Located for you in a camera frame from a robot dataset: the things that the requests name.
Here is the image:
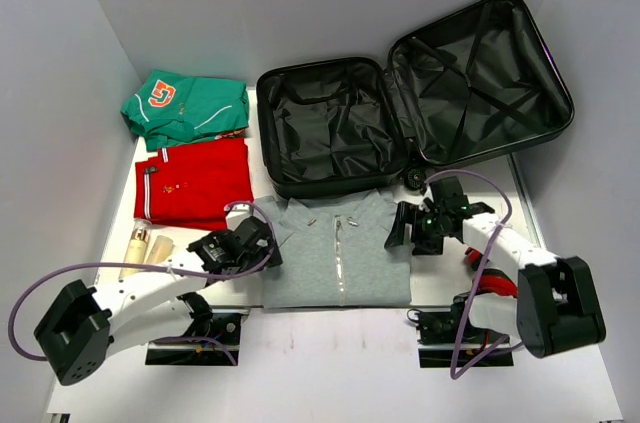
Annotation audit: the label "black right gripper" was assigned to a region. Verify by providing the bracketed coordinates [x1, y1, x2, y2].
[384, 201, 446, 256]

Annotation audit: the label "red polo shirt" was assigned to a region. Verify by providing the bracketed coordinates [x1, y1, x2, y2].
[133, 138, 254, 230]

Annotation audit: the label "beige cosmetic tube bottle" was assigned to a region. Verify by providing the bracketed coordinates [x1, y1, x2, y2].
[144, 235, 174, 265]

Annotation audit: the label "red black headphones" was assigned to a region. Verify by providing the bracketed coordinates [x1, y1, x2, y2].
[465, 247, 518, 298]

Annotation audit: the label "clear gold-cap cosmetic bottle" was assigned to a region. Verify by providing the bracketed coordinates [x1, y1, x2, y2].
[123, 219, 151, 265]

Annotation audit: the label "green shirt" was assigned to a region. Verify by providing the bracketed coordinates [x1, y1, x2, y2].
[120, 70, 249, 152]

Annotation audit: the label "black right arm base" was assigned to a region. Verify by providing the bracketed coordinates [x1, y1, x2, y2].
[406, 307, 516, 370]

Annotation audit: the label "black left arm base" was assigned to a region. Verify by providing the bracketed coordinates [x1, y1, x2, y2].
[145, 309, 249, 367]

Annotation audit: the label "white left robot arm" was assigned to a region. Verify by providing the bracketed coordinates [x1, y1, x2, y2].
[34, 216, 282, 386]

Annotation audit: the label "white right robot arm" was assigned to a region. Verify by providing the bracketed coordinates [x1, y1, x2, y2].
[385, 173, 606, 358]

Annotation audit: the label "black suitcase wheel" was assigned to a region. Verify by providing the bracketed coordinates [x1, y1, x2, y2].
[403, 167, 426, 191]

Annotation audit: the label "black open suitcase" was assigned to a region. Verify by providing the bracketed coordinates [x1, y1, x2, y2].
[256, 0, 575, 199]

